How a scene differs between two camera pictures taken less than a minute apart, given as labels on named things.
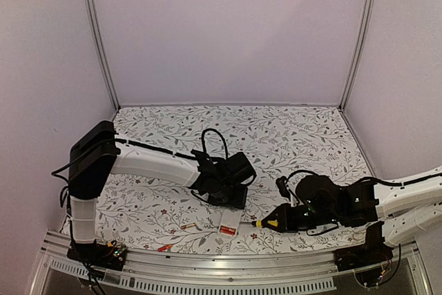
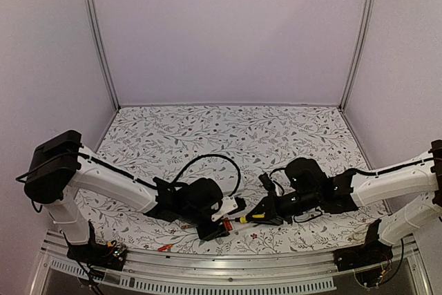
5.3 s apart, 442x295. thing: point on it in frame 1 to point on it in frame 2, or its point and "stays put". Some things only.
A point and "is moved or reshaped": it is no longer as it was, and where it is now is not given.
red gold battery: [166, 247] stays put
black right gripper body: [301, 222] to [285, 210]
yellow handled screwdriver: [261, 223] is moved or reshaped
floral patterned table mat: [150, 216] stays put
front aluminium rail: [202, 273] stays put
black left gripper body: [226, 197] to [205, 234]
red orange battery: [226, 229] is moved or reshaped
